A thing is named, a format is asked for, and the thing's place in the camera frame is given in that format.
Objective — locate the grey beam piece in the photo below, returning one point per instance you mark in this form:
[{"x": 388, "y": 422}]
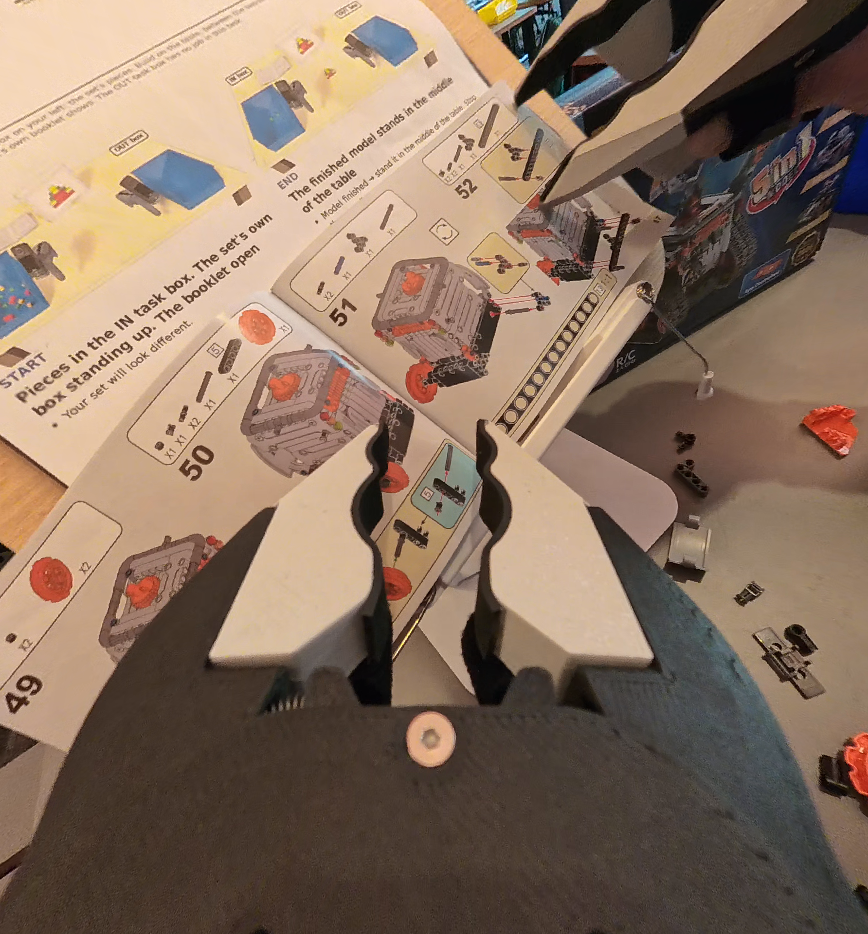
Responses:
[{"x": 693, "y": 477}]

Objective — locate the open instruction booklet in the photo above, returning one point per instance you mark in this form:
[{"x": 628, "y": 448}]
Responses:
[{"x": 186, "y": 219}]

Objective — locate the black pin connector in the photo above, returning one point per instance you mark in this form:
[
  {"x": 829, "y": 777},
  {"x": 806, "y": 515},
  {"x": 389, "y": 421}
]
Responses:
[{"x": 834, "y": 774}]

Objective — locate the white rod with round tip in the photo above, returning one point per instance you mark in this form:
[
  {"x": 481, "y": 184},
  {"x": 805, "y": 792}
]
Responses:
[{"x": 707, "y": 386}]

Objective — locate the blue robot kit box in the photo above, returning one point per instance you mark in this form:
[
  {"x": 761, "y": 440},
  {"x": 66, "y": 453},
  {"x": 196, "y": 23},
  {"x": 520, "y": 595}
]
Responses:
[{"x": 741, "y": 219}]

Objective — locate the white booklet holder bar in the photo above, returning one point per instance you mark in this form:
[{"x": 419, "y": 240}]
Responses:
[{"x": 566, "y": 350}]

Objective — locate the orange panel piece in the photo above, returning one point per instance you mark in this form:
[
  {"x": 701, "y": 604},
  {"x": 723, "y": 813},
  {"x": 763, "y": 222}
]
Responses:
[{"x": 828, "y": 428}]

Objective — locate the black L-shaped connector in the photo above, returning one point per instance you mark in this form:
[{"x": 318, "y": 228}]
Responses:
[{"x": 684, "y": 440}]

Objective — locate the person's right hand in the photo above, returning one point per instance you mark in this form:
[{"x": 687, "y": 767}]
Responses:
[{"x": 850, "y": 66}]

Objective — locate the grey panel piece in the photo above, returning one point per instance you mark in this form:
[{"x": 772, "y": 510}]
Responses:
[{"x": 687, "y": 545}]

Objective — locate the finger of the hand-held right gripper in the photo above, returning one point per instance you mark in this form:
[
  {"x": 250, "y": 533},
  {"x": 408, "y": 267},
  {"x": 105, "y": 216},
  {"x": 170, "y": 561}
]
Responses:
[
  {"x": 668, "y": 102},
  {"x": 580, "y": 51}
]

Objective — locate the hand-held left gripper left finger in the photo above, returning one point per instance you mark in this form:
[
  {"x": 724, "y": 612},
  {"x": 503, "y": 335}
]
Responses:
[{"x": 288, "y": 584}]

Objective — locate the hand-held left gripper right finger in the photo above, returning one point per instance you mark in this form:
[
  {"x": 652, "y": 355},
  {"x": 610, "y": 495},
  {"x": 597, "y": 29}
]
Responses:
[{"x": 573, "y": 584}]

